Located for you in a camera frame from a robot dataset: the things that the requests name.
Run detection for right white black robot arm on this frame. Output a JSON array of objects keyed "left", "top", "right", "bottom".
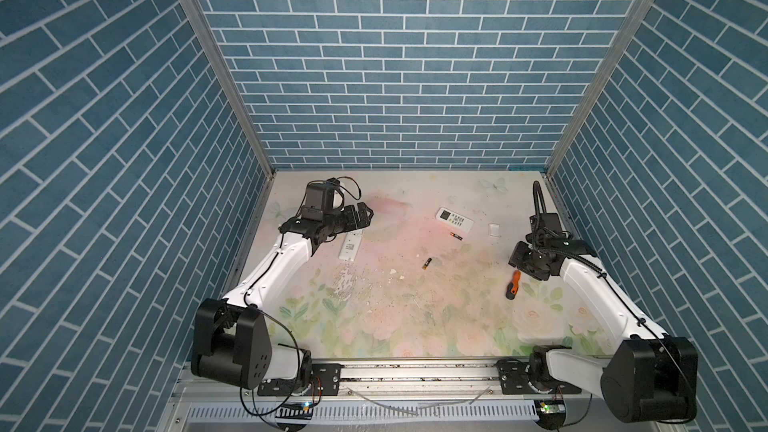
[{"left": 510, "top": 212, "right": 698, "bottom": 423}]

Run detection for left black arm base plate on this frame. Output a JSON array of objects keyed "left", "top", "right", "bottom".
[{"left": 257, "top": 362, "right": 342, "bottom": 397}]

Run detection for circuit board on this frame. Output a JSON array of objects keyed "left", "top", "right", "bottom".
[
  {"left": 275, "top": 404, "right": 314, "bottom": 421},
  {"left": 537, "top": 400, "right": 567, "bottom": 415}
]

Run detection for white battery cover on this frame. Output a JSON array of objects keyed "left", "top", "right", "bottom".
[{"left": 488, "top": 223, "right": 501, "bottom": 237}]

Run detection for white slotted cable duct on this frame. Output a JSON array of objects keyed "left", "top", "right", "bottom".
[{"left": 184, "top": 401, "right": 540, "bottom": 425}]

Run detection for aluminium front rail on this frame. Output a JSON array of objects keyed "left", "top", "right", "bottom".
[{"left": 157, "top": 358, "right": 685, "bottom": 432}]

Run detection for left circuit board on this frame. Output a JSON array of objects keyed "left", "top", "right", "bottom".
[{"left": 275, "top": 404, "right": 314, "bottom": 421}]

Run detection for right circuit board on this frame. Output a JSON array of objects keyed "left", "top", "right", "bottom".
[{"left": 537, "top": 400, "right": 567, "bottom": 415}]

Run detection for white remote with display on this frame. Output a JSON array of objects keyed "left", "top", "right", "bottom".
[{"left": 435, "top": 207, "right": 474, "bottom": 233}]

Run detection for orange black screwdriver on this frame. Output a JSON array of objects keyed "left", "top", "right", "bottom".
[{"left": 505, "top": 270, "right": 521, "bottom": 300}]

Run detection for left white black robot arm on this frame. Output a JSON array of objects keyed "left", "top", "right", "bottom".
[{"left": 191, "top": 176, "right": 374, "bottom": 393}]

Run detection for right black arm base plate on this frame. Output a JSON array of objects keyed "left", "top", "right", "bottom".
[{"left": 495, "top": 358, "right": 582, "bottom": 395}]

